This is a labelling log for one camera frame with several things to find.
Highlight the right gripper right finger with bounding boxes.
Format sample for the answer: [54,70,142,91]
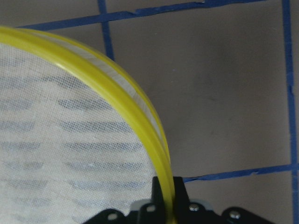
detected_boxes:
[173,177,212,224]

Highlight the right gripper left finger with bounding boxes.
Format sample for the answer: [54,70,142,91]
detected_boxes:
[137,176,165,224]

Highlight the yellow steamer basket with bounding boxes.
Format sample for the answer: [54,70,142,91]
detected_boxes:
[0,27,175,224]

